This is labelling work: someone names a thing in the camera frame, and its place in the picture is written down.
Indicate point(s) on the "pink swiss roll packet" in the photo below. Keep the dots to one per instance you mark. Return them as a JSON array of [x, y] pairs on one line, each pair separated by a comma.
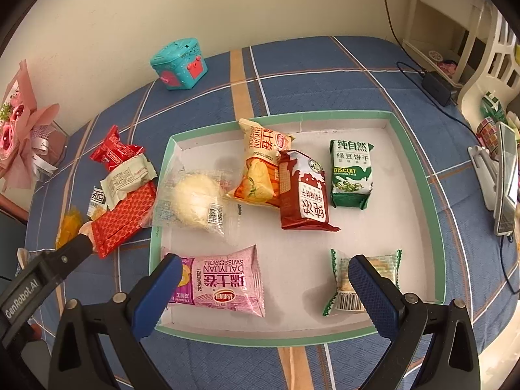
[[230, 282]]

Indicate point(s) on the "blue plaid tablecloth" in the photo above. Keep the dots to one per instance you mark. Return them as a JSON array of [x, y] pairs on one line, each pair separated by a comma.
[[322, 73]]

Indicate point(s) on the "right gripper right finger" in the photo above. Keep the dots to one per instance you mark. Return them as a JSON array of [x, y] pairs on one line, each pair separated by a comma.
[[452, 359]]

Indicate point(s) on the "white cream snack packet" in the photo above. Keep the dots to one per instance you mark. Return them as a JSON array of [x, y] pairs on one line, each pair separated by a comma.
[[126, 178]]

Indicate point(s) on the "pink flower bouquet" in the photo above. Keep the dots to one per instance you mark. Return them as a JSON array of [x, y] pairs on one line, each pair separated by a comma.
[[31, 142]]

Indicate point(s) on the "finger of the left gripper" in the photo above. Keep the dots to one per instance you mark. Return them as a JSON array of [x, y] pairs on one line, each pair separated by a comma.
[[36, 282]]

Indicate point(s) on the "white chair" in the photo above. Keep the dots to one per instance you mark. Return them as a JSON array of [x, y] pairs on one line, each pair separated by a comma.
[[497, 73]]

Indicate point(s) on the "white shelf unit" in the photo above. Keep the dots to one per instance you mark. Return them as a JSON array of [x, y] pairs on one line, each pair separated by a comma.
[[441, 35]]

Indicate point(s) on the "green edged clear cracker packet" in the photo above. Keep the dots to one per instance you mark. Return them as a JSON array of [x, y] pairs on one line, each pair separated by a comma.
[[345, 298]]

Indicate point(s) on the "brown white snack packet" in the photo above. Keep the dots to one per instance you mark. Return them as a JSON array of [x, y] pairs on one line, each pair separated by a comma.
[[303, 194]]

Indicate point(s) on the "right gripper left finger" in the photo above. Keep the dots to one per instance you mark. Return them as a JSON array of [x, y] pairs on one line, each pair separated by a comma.
[[78, 359]]

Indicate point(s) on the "green biscuit packet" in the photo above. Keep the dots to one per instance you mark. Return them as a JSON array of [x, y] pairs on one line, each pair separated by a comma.
[[352, 173]]

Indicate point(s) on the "teal toy box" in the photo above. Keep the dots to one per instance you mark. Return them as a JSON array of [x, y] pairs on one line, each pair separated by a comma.
[[180, 64]]

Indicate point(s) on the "yellow soft bread packet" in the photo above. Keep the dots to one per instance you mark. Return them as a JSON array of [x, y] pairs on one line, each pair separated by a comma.
[[69, 227]]

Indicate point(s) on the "black power adapter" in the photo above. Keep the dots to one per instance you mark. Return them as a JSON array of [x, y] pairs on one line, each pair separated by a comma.
[[437, 87]]

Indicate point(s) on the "red patterned wafer packet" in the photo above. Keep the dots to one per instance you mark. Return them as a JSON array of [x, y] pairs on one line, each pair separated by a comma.
[[127, 218]]

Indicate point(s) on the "smartphone on stand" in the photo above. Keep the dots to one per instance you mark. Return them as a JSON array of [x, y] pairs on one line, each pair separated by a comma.
[[506, 186]]

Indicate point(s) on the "tan swiss roll packet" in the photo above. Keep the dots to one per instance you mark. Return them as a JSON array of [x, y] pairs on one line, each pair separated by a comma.
[[260, 178]]

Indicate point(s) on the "small red candy packet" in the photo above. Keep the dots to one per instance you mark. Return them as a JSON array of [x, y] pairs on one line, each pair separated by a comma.
[[112, 152]]

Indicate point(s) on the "white tray green rim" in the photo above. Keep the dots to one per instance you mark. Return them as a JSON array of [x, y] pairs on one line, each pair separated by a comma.
[[296, 265]]

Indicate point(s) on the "white bun clear packet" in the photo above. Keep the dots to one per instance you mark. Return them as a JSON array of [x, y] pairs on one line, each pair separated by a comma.
[[197, 199]]

